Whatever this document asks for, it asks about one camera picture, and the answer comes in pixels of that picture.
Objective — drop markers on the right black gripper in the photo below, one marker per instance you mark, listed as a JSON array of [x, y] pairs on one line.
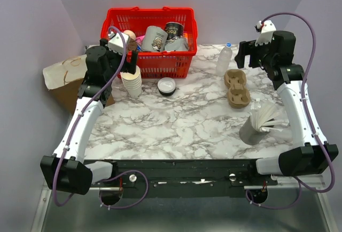
[[247, 48]]

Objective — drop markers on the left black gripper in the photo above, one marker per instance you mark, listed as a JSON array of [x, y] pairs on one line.
[[130, 67]]

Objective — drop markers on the stack of white paper cups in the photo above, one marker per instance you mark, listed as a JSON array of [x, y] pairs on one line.
[[132, 83]]

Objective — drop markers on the stack of cup lids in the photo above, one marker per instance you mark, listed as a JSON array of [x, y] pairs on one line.
[[166, 86]]

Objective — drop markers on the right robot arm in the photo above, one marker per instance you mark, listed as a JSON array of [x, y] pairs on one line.
[[311, 152]]

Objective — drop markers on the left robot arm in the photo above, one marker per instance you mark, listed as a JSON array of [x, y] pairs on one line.
[[65, 169]]

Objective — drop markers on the brown paper takeout bag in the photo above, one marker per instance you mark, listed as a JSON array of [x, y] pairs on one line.
[[63, 80]]

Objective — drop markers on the brown striped cloth in basket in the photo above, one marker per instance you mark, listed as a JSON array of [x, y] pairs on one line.
[[132, 46]]

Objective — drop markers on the red plastic shopping basket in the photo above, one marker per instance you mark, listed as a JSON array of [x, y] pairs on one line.
[[155, 65]]

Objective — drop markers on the beige egg-shaped object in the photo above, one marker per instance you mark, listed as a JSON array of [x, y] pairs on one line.
[[131, 34]]

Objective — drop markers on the clear plastic water bottle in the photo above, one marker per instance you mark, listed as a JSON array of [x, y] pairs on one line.
[[223, 60]]

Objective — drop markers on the grey printed cup in basket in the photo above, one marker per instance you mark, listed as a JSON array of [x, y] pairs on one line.
[[154, 39]]

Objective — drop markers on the brown pulp cup carrier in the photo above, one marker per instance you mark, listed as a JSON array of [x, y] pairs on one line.
[[238, 95]]

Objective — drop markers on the grey crumpled item in basket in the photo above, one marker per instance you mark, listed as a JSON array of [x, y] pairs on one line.
[[178, 45]]

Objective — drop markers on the black printed can in basket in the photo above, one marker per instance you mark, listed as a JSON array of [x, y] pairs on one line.
[[174, 30]]

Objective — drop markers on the grey cup of straws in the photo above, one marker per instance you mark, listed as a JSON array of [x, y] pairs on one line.
[[264, 118]]

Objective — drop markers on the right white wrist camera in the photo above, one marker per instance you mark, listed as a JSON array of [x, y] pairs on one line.
[[266, 30]]

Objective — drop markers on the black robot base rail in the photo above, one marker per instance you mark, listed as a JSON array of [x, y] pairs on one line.
[[188, 178]]

